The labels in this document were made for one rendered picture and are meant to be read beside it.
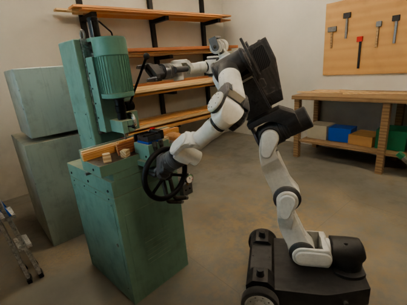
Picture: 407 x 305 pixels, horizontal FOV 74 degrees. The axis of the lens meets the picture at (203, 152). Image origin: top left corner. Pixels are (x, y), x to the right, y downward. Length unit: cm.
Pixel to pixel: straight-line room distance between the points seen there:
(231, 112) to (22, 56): 316
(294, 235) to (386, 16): 304
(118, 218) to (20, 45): 272
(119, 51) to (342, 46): 323
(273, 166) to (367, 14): 299
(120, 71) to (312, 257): 142
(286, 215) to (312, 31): 329
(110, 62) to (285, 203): 115
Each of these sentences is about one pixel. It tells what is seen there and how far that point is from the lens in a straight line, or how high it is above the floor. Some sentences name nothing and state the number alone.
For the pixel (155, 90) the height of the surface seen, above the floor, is 105.
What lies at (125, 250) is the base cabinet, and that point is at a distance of 166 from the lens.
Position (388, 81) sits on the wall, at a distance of 406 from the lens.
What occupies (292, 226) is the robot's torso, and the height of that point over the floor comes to 45.
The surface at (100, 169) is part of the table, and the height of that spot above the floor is 88.
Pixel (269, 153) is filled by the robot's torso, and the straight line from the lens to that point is 139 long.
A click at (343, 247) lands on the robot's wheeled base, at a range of 172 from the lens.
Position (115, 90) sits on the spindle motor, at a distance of 152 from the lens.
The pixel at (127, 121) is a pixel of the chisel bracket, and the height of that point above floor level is 106.
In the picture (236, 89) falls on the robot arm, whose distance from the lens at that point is 96.
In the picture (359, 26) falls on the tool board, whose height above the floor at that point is 161.
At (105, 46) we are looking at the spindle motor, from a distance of 153.
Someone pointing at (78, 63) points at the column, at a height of 139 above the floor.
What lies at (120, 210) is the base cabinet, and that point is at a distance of 154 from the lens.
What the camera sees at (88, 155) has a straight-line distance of 155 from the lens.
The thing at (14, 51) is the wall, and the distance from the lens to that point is 382.
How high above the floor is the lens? 133
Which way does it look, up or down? 18 degrees down
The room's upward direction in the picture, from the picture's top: 5 degrees counter-clockwise
